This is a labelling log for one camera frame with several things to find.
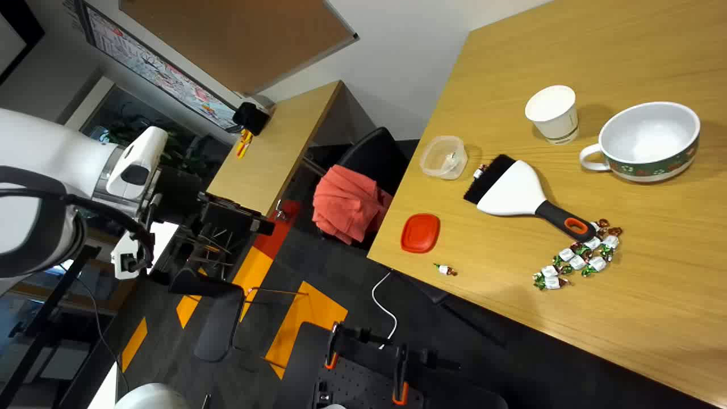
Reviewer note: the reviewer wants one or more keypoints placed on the small wooden side desk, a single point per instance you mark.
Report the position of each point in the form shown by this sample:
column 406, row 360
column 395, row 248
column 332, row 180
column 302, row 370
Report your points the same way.
column 280, row 149

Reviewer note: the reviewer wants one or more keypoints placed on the brown foil wrapped candy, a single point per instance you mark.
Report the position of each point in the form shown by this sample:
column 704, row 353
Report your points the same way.
column 608, row 226

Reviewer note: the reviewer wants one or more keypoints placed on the black office chair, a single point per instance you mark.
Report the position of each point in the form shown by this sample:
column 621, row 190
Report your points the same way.
column 375, row 156

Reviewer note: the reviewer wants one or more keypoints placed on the black crate of equipment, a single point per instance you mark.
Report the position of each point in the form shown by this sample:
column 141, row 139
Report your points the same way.
column 223, row 229

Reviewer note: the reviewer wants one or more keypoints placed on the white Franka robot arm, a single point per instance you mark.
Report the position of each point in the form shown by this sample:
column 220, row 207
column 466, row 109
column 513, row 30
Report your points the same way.
column 47, row 162

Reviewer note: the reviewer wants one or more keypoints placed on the black tripod stand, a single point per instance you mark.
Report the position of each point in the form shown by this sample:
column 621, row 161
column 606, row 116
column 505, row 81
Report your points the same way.
column 47, row 320

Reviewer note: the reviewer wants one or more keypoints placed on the clear plastic container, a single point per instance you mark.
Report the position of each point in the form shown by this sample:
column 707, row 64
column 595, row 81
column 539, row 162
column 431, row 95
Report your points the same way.
column 444, row 158

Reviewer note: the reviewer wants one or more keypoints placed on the red plastic lid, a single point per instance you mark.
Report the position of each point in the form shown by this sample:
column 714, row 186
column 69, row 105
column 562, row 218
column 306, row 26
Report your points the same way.
column 421, row 232

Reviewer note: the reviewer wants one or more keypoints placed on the black camera box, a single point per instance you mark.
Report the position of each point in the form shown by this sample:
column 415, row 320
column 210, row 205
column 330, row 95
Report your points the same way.
column 252, row 120

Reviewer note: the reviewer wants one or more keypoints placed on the black stool seat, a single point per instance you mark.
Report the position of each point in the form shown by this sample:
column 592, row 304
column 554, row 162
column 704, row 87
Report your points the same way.
column 216, row 321

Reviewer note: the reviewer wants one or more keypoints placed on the yellow tag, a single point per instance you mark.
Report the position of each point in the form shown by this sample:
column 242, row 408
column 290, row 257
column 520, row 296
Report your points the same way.
column 244, row 145

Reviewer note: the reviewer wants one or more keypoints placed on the small white paper cup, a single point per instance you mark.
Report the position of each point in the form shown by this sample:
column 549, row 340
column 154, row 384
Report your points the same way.
column 555, row 112

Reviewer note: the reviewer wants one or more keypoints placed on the small lone wrapped candy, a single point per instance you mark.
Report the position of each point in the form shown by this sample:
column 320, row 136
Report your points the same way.
column 447, row 268

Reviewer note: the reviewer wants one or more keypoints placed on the red cloth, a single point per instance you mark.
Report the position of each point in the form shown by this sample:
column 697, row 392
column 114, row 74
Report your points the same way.
column 347, row 203

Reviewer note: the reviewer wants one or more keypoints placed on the green white wrapped candy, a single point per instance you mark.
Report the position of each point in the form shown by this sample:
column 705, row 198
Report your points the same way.
column 595, row 243
column 609, row 242
column 599, row 265
column 564, row 257
column 581, row 262
column 549, row 278

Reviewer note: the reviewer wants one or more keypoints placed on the black stand with orange clamps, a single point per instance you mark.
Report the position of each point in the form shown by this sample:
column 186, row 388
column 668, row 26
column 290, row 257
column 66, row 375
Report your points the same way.
column 379, row 364

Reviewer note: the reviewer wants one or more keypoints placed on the brown cork board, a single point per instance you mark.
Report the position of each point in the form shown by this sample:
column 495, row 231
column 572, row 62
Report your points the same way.
column 235, row 36

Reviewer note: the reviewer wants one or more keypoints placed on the large white green-banded mug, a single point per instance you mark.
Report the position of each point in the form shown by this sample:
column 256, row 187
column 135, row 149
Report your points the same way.
column 650, row 139

